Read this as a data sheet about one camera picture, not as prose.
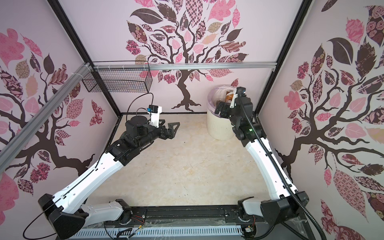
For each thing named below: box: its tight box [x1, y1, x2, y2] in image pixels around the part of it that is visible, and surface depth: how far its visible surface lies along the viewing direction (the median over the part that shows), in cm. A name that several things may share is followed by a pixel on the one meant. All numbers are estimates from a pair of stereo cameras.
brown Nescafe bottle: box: [225, 93, 234, 103], surface depth 97 cm
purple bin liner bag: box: [206, 84, 237, 115], surface depth 99 cm
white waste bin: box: [206, 84, 235, 141], surface depth 94 cm
